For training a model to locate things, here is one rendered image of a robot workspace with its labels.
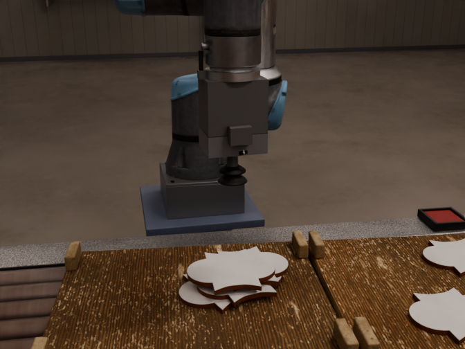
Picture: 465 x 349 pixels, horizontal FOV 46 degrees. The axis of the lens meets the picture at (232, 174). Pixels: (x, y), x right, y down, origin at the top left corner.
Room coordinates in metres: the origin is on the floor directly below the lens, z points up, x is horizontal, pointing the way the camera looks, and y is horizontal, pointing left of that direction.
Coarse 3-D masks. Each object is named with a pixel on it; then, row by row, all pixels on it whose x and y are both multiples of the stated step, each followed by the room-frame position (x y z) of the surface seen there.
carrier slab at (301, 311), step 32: (96, 256) 0.85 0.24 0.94; (128, 256) 0.85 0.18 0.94; (160, 256) 0.85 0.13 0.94; (192, 256) 0.85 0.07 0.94; (288, 256) 0.85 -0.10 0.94; (64, 288) 0.74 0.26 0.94; (96, 288) 0.74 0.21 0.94; (128, 288) 0.74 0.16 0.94; (160, 288) 0.74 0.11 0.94; (288, 288) 0.74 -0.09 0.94; (320, 288) 0.74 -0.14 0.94; (64, 320) 0.66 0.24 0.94; (96, 320) 0.66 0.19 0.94; (128, 320) 0.66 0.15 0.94; (160, 320) 0.66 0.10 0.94; (192, 320) 0.66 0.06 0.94; (224, 320) 0.66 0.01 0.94; (256, 320) 0.66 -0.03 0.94; (288, 320) 0.66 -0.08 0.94; (320, 320) 0.66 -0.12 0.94
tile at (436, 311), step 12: (420, 300) 0.70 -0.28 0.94; (432, 300) 0.70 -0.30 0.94; (444, 300) 0.70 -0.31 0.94; (456, 300) 0.70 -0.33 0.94; (420, 312) 0.67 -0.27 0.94; (432, 312) 0.67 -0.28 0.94; (444, 312) 0.67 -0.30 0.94; (456, 312) 0.67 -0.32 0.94; (420, 324) 0.64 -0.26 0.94; (432, 324) 0.64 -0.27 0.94; (444, 324) 0.64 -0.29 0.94; (456, 324) 0.64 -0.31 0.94; (456, 336) 0.61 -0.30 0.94
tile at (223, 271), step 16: (208, 256) 0.78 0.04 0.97; (224, 256) 0.78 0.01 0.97; (240, 256) 0.78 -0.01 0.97; (256, 256) 0.78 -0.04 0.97; (192, 272) 0.73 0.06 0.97; (208, 272) 0.73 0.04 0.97; (224, 272) 0.73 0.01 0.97; (240, 272) 0.73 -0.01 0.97; (256, 272) 0.73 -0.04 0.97; (272, 272) 0.73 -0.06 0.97; (224, 288) 0.69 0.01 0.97; (240, 288) 0.70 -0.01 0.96; (256, 288) 0.70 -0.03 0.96
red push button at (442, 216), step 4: (428, 212) 1.05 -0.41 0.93; (432, 212) 1.05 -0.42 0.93; (436, 212) 1.05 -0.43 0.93; (440, 212) 1.05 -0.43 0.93; (444, 212) 1.05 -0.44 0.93; (448, 212) 1.05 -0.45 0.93; (452, 212) 1.05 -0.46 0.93; (432, 216) 1.03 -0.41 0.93; (436, 216) 1.03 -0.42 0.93; (440, 216) 1.03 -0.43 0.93; (444, 216) 1.03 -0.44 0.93; (448, 216) 1.03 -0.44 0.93; (452, 216) 1.03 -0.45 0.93; (456, 216) 1.03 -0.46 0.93; (436, 220) 1.01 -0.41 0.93; (440, 220) 1.01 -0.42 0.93; (444, 220) 1.01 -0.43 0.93; (448, 220) 1.01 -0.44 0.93; (452, 220) 1.01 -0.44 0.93; (456, 220) 1.01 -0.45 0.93; (460, 220) 1.01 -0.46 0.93
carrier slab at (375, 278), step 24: (336, 240) 0.91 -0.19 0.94; (360, 240) 0.91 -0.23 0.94; (384, 240) 0.91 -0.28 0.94; (408, 240) 0.91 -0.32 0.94; (432, 240) 0.91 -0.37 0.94; (456, 240) 0.91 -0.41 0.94; (336, 264) 0.82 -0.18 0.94; (360, 264) 0.82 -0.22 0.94; (384, 264) 0.82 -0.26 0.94; (408, 264) 0.82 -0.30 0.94; (336, 288) 0.74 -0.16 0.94; (360, 288) 0.74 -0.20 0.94; (384, 288) 0.74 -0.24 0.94; (408, 288) 0.74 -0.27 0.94; (432, 288) 0.74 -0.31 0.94; (456, 288) 0.74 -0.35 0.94; (336, 312) 0.70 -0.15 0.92; (360, 312) 0.68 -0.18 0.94; (384, 312) 0.68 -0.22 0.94; (408, 312) 0.68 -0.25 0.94; (384, 336) 0.62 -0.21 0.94; (408, 336) 0.62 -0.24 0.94; (432, 336) 0.62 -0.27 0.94
